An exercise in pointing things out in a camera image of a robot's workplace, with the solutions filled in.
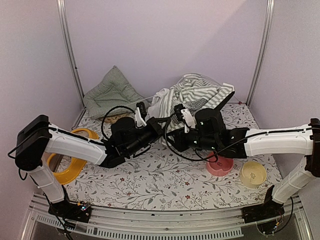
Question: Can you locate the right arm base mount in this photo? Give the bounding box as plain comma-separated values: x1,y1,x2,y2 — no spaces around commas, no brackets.
241,185,285,223

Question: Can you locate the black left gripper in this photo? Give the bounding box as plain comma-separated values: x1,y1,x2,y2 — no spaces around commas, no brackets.
124,117,172,158

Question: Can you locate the left aluminium corner post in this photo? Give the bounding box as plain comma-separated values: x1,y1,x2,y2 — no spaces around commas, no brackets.
56,0,85,107

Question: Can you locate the pink pet bowl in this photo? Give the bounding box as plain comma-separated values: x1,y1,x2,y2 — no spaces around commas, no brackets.
206,155,234,177

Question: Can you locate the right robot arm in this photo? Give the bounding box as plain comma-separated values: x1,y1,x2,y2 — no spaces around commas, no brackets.
172,108,320,218

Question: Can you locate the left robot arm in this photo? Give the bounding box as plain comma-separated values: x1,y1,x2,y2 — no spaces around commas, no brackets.
7,114,166,217

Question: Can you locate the right aluminium corner post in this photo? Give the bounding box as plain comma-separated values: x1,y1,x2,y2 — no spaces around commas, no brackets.
246,0,275,108

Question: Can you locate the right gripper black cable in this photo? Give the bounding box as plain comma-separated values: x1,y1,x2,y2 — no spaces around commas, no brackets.
163,117,247,162

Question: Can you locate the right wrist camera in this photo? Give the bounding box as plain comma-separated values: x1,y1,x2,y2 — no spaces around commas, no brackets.
174,104,196,134

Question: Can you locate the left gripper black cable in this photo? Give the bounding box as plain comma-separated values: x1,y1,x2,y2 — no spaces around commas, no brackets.
101,105,137,141

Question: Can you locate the green checkered cushion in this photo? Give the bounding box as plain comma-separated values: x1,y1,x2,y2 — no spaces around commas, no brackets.
83,66,149,119

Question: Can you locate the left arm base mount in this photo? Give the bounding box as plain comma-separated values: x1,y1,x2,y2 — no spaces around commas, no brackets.
48,185,92,223

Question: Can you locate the aluminium corner post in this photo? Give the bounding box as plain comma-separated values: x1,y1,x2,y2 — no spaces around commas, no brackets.
246,0,275,108
56,0,85,107

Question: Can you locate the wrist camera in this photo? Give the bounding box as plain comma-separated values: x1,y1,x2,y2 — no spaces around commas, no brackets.
134,101,147,128
174,104,196,134

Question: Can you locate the green striped pet tent fabric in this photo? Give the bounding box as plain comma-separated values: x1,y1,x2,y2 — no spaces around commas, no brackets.
147,72,236,145

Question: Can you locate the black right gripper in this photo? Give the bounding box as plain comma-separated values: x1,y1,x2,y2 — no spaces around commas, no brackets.
165,125,219,151

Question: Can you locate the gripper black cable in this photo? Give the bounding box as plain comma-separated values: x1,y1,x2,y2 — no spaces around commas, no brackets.
101,105,137,141
163,117,247,162

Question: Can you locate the cream pet bowl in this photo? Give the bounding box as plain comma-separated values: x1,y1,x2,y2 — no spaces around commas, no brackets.
239,161,267,189

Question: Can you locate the front aluminium rail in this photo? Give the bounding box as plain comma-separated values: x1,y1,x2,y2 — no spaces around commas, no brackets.
21,194,317,240

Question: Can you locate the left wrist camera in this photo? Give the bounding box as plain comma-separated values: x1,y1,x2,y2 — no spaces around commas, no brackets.
134,101,147,128

